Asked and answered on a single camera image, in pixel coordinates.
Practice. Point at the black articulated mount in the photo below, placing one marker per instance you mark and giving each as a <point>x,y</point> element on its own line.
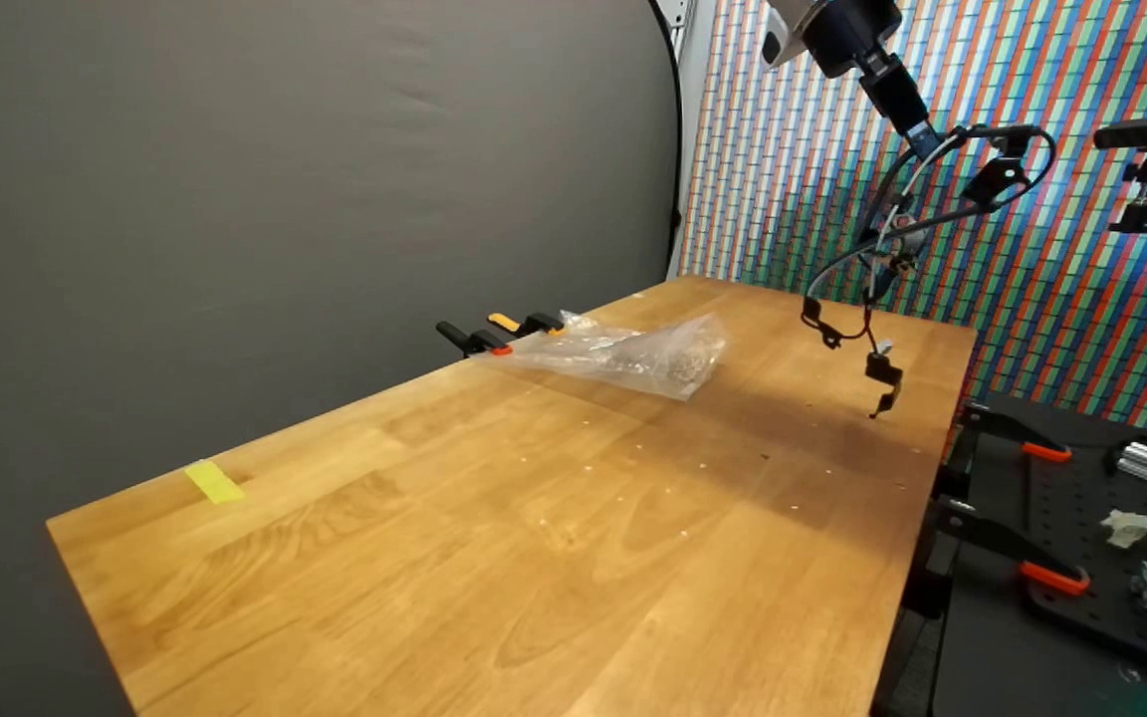
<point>997,179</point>

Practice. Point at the crumpled tape piece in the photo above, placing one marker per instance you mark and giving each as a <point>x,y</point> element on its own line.
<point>1127,528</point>

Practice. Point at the white post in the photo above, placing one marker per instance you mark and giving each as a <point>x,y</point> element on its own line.
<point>695,139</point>

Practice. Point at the small grey object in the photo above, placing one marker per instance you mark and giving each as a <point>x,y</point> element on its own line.
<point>691,363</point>

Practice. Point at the clear plastic bag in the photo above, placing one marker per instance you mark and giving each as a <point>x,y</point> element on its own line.
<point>613,354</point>

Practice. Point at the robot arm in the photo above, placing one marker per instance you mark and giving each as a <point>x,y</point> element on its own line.
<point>783,35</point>

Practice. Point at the yellow tape strip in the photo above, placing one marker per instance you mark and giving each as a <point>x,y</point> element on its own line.
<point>214,482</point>

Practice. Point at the black clamp with orange trigger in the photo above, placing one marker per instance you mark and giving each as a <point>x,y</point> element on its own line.
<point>469,340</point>

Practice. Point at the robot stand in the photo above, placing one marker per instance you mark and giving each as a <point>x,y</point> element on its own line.
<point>1051,518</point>

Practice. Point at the grey backdrop screen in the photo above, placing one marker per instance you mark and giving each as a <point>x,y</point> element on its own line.
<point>285,199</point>

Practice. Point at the black clamp with orange tip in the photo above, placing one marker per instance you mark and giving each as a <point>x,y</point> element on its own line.
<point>1002,538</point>
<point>1017,430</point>

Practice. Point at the colourful patterned backdrop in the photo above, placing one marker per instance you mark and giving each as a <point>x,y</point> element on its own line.
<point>1061,279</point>

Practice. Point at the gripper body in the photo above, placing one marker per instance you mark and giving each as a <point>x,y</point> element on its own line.
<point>847,35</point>

